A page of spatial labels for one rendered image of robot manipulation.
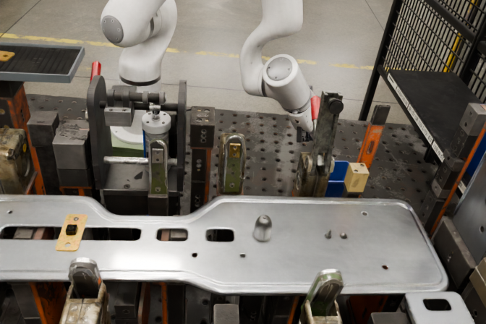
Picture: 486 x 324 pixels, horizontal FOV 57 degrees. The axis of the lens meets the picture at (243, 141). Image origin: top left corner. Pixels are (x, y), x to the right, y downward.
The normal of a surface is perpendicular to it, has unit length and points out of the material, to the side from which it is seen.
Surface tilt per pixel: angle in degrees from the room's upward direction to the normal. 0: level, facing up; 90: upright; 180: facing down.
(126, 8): 68
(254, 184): 0
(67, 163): 90
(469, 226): 90
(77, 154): 90
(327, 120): 81
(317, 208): 0
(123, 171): 0
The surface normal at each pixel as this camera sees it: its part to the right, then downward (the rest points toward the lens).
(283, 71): -0.34, -0.34
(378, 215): 0.09, -0.80
